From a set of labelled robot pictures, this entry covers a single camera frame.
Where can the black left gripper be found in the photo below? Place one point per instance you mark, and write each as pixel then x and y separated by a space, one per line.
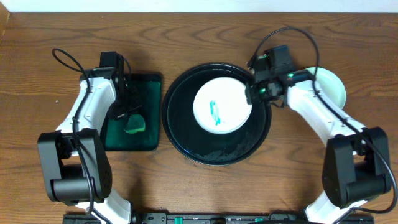
pixel 121 109

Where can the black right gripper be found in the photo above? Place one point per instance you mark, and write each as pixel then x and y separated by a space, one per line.
pixel 250 92

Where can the green and yellow sponge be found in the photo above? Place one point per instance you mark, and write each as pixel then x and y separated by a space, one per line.
pixel 135 124

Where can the white plate with green stain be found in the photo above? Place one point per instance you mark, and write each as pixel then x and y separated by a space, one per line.
pixel 220 105

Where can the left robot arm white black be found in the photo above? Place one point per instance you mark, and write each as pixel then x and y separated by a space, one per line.
pixel 74 163

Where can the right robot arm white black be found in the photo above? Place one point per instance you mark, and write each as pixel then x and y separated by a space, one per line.
pixel 356 166

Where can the rectangular dark green tray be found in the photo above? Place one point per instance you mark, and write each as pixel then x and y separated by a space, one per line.
pixel 113 135

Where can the round black tray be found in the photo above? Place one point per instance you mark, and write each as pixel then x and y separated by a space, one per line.
pixel 192 140

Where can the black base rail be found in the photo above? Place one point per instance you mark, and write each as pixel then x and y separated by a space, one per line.
pixel 163 218

